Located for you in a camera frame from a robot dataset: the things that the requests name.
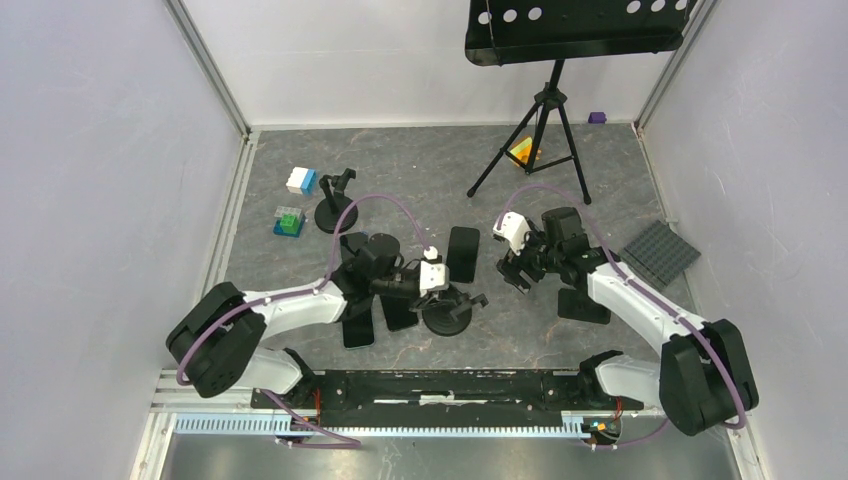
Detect purple cable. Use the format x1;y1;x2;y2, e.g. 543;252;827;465
496;184;749;452
174;193;431;449

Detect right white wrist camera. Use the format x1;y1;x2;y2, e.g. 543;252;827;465
493;211;531;256

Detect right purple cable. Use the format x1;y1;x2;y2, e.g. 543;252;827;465
496;184;749;452

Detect black round-base phone stand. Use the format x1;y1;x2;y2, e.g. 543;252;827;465
421;286;476;337

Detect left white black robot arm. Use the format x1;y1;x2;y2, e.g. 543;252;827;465
166;233;488;408

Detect purple block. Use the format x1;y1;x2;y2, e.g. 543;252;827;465
587;111;607;124

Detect white and blue blocks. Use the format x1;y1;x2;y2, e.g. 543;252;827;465
285;167;317;196

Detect blue-edged black smartphone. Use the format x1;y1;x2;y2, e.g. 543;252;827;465
339;232;369;263

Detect black music stand tripod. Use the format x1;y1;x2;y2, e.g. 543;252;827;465
464;0;695;204

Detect orange yellow block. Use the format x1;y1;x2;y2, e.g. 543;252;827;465
506;136;533;168

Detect far black phone stand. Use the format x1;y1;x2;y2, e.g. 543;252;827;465
314;168;358;234

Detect black square-base phone holder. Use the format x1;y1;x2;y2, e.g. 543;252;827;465
557;288;611;325

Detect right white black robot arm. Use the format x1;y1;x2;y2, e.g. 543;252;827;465
493;207;760;436

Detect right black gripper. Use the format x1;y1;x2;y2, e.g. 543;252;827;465
496;221;562;295

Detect grey studded baseplate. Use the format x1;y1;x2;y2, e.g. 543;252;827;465
619;220;701;291

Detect green white blue blocks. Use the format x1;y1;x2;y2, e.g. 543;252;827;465
272;206;305;238

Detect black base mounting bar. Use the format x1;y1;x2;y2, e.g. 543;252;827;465
284;369;644;428

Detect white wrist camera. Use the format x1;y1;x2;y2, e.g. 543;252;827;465
493;211;531;256
419;246;449;297

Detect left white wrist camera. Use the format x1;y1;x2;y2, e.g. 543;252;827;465
419;246;449;297

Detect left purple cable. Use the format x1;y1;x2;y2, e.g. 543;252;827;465
174;193;431;449

